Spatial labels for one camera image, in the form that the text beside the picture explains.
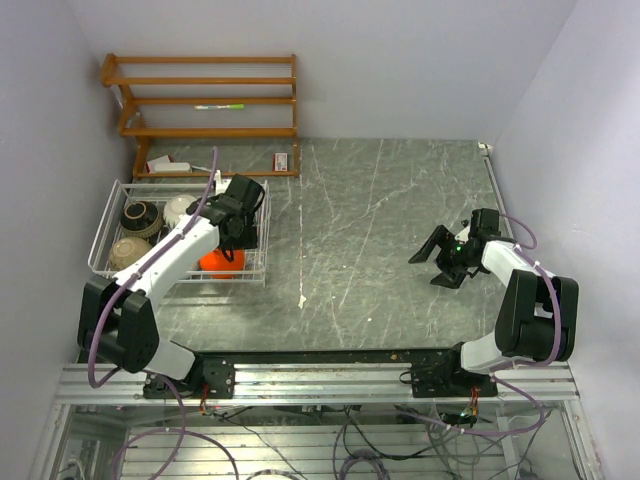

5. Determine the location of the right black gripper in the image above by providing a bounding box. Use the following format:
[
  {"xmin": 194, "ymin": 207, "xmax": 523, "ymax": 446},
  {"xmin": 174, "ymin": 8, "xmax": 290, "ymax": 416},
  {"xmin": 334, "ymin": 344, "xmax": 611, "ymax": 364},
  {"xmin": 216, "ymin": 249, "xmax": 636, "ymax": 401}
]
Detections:
[{"xmin": 410, "ymin": 225, "xmax": 478, "ymax": 288}]

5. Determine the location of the orange bowl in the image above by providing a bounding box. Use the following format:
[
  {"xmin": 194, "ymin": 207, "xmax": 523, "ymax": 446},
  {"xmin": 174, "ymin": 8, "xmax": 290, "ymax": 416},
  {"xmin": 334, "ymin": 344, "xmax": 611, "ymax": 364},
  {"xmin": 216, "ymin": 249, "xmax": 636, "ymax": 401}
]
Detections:
[{"xmin": 199, "ymin": 249, "xmax": 245, "ymax": 280}]

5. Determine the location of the cream bowl blue base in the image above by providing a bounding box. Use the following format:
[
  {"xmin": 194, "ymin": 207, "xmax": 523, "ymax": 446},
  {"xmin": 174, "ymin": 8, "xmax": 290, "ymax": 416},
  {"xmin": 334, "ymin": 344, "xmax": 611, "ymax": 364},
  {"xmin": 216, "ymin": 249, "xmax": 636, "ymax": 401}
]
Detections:
[{"xmin": 163, "ymin": 194, "xmax": 196, "ymax": 231}]

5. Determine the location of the brown patterned bowl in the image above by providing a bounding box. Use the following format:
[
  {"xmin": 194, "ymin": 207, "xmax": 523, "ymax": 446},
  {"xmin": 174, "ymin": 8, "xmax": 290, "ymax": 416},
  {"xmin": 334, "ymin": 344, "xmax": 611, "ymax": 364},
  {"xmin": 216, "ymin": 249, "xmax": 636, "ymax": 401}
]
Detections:
[{"xmin": 120, "ymin": 201, "xmax": 163, "ymax": 239}]

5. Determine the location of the black bowl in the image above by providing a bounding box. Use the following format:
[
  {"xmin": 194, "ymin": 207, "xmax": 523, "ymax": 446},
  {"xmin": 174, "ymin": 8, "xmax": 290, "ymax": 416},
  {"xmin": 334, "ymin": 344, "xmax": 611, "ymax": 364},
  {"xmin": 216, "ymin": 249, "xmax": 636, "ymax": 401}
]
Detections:
[{"xmin": 108, "ymin": 237, "xmax": 152, "ymax": 271}]

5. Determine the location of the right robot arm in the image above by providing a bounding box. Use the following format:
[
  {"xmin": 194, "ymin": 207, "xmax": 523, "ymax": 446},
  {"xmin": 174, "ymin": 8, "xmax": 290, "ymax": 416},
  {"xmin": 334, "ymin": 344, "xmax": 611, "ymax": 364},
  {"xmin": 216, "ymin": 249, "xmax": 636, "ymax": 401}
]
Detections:
[{"xmin": 399, "ymin": 208, "xmax": 579, "ymax": 399}]

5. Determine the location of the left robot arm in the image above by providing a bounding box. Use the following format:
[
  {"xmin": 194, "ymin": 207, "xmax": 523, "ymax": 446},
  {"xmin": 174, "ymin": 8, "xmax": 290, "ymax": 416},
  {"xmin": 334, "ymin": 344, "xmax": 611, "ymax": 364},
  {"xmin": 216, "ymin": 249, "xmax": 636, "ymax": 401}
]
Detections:
[{"xmin": 77, "ymin": 174, "xmax": 267, "ymax": 398}]

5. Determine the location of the wooden shelf rack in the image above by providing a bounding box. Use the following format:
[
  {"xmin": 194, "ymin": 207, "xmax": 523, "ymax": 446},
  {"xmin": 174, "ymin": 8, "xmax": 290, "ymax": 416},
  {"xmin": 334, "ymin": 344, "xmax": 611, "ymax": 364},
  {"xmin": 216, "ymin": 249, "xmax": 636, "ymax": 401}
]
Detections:
[{"xmin": 99, "ymin": 53, "xmax": 301, "ymax": 179}]

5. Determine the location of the red white small box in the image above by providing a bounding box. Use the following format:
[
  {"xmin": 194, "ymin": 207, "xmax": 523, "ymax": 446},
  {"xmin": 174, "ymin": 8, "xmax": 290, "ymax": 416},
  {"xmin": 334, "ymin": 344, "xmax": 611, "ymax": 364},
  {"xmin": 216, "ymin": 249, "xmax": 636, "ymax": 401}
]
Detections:
[{"xmin": 273, "ymin": 152, "xmax": 288, "ymax": 173}]

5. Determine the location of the white box under shelf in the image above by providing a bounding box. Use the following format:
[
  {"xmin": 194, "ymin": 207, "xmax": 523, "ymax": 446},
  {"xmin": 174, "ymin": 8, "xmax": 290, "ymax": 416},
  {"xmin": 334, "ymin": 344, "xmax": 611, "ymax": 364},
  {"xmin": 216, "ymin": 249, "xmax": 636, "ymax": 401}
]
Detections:
[{"xmin": 145, "ymin": 155, "xmax": 192, "ymax": 175}]

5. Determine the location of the green white pen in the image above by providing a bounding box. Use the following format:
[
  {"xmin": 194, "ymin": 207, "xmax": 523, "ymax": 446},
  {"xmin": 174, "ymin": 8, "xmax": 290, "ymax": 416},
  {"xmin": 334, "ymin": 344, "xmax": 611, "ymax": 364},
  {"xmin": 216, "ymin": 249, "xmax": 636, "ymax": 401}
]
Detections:
[{"xmin": 194, "ymin": 104, "xmax": 245, "ymax": 111}]

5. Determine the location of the white wire dish rack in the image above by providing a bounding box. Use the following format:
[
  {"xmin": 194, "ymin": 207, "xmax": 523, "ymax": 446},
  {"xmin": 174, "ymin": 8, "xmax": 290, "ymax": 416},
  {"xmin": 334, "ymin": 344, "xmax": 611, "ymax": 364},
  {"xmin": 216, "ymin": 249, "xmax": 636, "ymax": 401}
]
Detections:
[{"xmin": 87, "ymin": 180, "xmax": 271, "ymax": 285}]

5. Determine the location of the aluminium mounting rail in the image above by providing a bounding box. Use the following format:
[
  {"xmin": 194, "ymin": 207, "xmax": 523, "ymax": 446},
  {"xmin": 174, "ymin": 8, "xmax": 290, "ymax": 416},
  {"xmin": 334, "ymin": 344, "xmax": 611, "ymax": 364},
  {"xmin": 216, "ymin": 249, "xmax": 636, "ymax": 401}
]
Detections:
[{"xmin": 54, "ymin": 363, "xmax": 580, "ymax": 406}]

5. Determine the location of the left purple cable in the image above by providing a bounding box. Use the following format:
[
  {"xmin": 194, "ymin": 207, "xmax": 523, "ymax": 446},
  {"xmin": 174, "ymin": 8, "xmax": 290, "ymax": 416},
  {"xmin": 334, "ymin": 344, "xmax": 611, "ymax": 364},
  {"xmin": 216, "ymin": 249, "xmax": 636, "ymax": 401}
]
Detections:
[{"xmin": 87, "ymin": 146, "xmax": 241, "ymax": 480}]

